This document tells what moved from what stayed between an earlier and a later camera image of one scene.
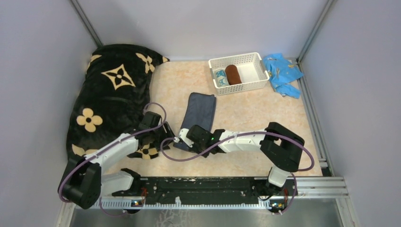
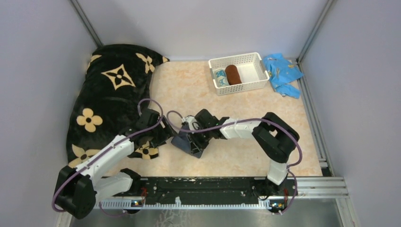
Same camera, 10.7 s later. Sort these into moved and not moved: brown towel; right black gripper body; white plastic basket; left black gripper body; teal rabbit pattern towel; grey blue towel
Moved: right black gripper body; grey blue towel
Not moved: white plastic basket; teal rabbit pattern towel; brown towel; left black gripper body
